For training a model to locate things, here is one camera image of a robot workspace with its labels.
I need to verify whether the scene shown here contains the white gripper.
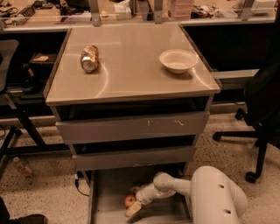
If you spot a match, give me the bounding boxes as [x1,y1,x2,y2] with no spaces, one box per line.
[125,183,161,217]

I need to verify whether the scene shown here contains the red apple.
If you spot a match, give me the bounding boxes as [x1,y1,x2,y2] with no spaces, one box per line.
[124,193,137,208]

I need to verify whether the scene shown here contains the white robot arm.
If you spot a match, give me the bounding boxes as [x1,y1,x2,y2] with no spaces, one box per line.
[125,166,248,224]

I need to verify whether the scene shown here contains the open bottom drawer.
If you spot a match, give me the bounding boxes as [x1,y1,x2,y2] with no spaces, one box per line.
[87,164,193,224]

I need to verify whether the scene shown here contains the middle grey drawer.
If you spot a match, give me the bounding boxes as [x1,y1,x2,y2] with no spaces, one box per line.
[73,145,196,171]

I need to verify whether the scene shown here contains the grey drawer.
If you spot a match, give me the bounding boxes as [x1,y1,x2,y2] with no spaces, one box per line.
[73,145,196,171]
[56,111,209,144]

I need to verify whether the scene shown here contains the top grey drawer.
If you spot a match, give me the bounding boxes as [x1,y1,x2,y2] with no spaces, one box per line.
[56,111,209,144]

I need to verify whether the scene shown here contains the grey drawer cabinet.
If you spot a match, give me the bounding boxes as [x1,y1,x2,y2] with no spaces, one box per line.
[43,23,222,224]

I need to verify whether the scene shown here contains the dark shoe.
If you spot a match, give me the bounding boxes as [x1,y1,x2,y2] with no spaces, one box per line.
[9,214,47,224]

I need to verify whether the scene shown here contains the plastic water bottle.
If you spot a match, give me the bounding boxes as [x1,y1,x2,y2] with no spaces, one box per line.
[12,157,32,177]

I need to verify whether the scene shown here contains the white bowl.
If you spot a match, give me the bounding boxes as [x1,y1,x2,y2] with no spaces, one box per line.
[159,49,198,74]

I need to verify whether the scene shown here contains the crushed soda can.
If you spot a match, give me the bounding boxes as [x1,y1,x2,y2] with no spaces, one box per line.
[80,45,99,73]

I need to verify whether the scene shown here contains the black office chair right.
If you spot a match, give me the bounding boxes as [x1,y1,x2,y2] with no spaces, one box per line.
[213,61,280,183]

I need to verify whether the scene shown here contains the white tissue box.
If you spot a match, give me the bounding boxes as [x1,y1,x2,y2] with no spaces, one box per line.
[114,0,131,20]

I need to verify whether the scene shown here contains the pink stacked containers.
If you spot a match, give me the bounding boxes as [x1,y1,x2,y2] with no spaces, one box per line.
[166,0,193,20]

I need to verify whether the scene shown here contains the long background workbench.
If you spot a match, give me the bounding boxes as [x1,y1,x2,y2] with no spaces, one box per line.
[0,0,279,32]

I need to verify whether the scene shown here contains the black cable on floor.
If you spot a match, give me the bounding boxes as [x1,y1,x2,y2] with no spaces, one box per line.
[73,171,90,198]

